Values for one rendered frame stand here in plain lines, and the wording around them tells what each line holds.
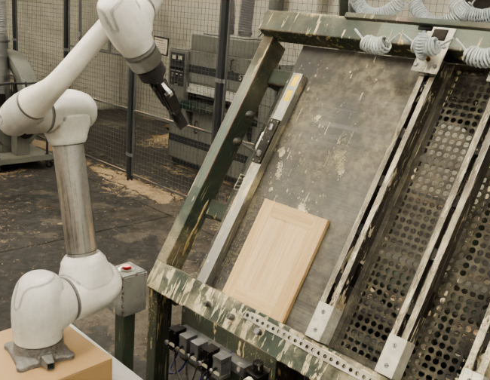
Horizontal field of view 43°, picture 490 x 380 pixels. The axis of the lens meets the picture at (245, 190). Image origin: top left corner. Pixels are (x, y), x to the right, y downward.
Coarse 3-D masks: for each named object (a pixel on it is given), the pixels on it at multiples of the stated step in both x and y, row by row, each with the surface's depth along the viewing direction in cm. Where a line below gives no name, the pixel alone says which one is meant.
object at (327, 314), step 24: (432, 72) 214; (432, 96) 219; (408, 120) 219; (408, 144) 215; (384, 168) 215; (384, 192) 212; (360, 216) 213; (360, 240) 210; (336, 264) 212; (360, 264) 212; (336, 288) 208; (336, 312) 208; (312, 336) 207
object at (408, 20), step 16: (352, 16) 223; (368, 16) 219; (384, 16) 215; (400, 16) 211; (368, 48) 222; (384, 48) 218; (432, 48) 205; (464, 48) 200; (480, 48) 196; (480, 64) 199
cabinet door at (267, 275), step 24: (264, 216) 243; (288, 216) 237; (312, 216) 231; (264, 240) 240; (288, 240) 233; (312, 240) 227; (240, 264) 241; (264, 264) 236; (288, 264) 229; (240, 288) 237; (264, 288) 232; (288, 288) 225; (264, 312) 227; (288, 312) 223
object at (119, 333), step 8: (120, 320) 249; (128, 320) 249; (120, 328) 250; (128, 328) 250; (120, 336) 251; (128, 336) 251; (120, 344) 251; (128, 344) 252; (120, 352) 252; (128, 352) 254; (120, 360) 253; (128, 360) 255; (128, 368) 256
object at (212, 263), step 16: (304, 80) 258; (288, 112) 256; (272, 144) 254; (256, 176) 252; (240, 192) 252; (240, 208) 249; (224, 224) 251; (224, 240) 248; (208, 256) 249; (224, 256) 250; (208, 272) 246
